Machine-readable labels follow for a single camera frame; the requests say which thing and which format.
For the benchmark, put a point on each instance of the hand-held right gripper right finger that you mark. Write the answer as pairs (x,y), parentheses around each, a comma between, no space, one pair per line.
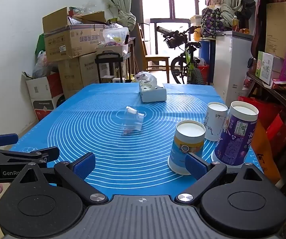
(194,166)

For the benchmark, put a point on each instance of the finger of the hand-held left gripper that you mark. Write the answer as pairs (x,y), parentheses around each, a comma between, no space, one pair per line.
(5,138)
(20,154)

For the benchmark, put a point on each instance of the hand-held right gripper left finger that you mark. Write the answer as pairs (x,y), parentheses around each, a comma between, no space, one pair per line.
(84,166)

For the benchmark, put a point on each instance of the blue and yellow paper cup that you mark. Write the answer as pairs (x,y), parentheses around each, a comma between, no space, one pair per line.
(186,149)

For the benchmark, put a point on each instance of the purple paper cup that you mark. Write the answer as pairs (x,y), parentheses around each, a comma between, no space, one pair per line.
(234,139)

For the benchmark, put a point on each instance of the white paper cup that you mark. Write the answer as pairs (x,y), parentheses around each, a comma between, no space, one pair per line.
(215,123)

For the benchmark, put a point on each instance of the blue silicone mat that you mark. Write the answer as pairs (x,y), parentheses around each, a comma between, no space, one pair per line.
(103,134)

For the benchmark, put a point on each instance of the white and red cardboard box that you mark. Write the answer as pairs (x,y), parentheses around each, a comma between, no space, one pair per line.
(45,97)

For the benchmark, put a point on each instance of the orange bag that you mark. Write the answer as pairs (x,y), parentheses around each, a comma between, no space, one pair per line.
(265,154)

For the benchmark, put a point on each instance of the white plastic bag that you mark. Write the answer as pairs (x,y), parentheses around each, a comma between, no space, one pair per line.
(41,64)

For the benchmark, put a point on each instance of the white tissue box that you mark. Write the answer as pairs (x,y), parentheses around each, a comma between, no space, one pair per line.
(152,95)

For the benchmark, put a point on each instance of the red bag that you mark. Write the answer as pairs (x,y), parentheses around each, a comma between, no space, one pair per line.
(265,109)

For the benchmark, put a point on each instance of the red bucket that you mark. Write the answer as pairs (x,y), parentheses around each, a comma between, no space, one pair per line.
(203,73)

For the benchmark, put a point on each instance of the green plastic bag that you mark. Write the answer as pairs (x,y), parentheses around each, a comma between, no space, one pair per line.
(40,44)

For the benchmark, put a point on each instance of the clear plastic bag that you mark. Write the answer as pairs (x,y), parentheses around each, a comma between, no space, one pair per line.
(146,77)

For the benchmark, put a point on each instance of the green and black bicycle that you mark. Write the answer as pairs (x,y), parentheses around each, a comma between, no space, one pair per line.
(187,59)

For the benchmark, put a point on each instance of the white chest freezer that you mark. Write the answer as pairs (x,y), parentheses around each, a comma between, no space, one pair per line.
(229,64)

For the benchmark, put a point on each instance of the black utility cart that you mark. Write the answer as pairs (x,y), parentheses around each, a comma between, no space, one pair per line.
(108,59)

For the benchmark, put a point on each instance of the wooden chair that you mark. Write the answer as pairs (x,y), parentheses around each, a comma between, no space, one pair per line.
(155,59)

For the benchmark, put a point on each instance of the large open cardboard box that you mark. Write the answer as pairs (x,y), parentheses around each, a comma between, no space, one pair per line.
(68,42)

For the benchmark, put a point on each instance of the blue barrel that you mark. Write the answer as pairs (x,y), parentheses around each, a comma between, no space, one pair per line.
(204,51)

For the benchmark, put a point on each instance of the green and white box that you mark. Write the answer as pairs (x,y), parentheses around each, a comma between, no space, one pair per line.
(266,66)

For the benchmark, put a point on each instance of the clear plastic storage container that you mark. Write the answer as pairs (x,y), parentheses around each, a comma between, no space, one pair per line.
(115,35)

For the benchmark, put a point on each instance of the white plastic jar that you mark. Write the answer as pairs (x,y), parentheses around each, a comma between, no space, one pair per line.
(195,21)

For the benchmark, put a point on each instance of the purple floral bag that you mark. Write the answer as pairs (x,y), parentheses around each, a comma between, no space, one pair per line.
(212,20)

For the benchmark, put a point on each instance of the orange juice bottle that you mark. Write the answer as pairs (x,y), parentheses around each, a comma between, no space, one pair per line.
(235,23)

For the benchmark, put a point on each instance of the tall brown cardboard box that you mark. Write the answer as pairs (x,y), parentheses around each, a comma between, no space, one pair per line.
(280,29)

